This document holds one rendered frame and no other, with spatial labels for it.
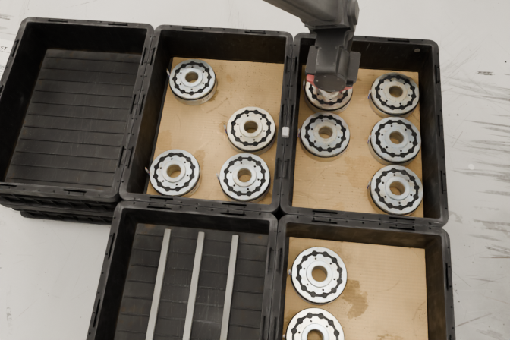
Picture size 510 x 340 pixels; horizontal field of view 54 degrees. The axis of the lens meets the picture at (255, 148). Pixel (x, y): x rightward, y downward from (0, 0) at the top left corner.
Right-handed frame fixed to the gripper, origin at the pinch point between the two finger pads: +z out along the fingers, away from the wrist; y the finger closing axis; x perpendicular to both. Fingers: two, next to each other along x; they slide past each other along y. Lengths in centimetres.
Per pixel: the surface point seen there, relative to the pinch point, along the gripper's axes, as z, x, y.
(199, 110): 3.8, -9.1, -27.0
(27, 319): 16, -59, -54
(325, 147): 0.8, -14.0, 1.5
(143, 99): -5.0, -13.2, -36.6
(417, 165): 4.3, -12.9, 20.8
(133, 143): -6.5, -23.3, -34.8
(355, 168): 4.1, -16.1, 8.4
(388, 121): 1.4, -5.2, 13.5
